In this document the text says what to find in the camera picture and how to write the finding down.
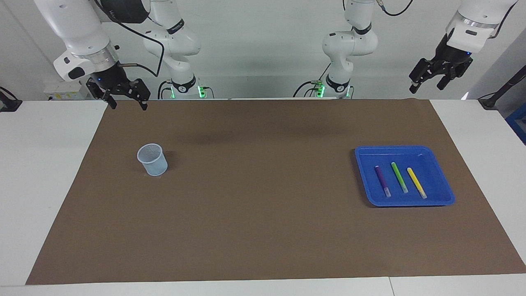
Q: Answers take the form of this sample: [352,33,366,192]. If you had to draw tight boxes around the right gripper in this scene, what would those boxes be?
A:
[86,66,151,111]

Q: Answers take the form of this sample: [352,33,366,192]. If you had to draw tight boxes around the blue plastic tray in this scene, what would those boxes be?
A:
[354,146,456,207]

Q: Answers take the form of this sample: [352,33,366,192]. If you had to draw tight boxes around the purple marker pen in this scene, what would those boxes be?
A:
[374,165,392,198]

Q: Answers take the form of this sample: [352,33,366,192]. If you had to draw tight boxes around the green marker pen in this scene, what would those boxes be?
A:
[390,162,409,194]

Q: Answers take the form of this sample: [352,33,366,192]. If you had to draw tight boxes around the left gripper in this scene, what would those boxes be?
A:
[409,35,474,95]

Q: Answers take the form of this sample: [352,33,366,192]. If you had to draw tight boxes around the yellow marker pen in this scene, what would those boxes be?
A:
[406,167,428,200]

